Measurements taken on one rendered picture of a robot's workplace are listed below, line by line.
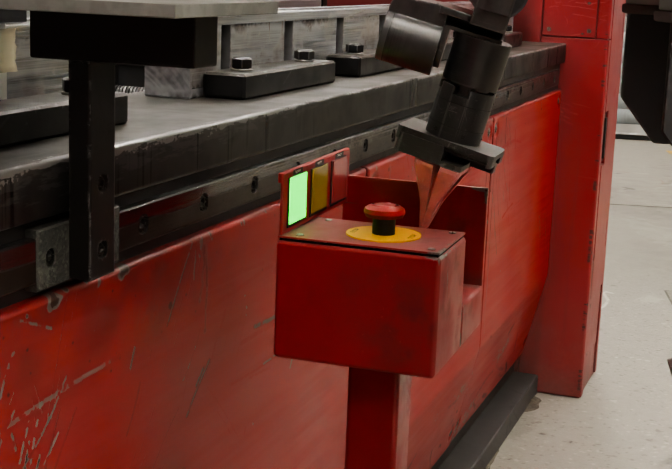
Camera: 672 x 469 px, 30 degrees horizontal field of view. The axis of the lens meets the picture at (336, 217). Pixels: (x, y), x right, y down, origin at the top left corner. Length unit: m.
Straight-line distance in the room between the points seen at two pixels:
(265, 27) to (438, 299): 0.61
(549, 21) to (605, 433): 0.98
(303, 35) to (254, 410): 0.59
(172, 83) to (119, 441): 0.48
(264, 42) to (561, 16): 1.51
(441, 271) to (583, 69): 1.95
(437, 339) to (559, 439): 1.79
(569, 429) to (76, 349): 2.06
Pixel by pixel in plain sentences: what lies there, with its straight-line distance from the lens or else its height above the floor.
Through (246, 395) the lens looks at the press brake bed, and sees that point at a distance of 1.40.
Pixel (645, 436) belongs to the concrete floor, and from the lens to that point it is 3.02.
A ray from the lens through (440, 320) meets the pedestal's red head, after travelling 1.16.
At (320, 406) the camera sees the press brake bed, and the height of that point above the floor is 0.48.
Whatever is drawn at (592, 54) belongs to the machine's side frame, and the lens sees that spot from 3.06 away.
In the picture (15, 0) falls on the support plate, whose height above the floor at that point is 1.00.
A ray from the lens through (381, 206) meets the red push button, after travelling 1.19.
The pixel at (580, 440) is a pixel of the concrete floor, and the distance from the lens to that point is 2.94.
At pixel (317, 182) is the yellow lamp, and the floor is 0.82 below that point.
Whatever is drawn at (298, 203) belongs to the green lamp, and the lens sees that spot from 1.21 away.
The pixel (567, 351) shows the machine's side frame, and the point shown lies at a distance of 3.19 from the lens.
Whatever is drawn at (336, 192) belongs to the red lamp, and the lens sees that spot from 1.32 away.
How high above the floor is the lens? 1.03
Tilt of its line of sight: 11 degrees down
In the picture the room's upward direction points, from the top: 2 degrees clockwise
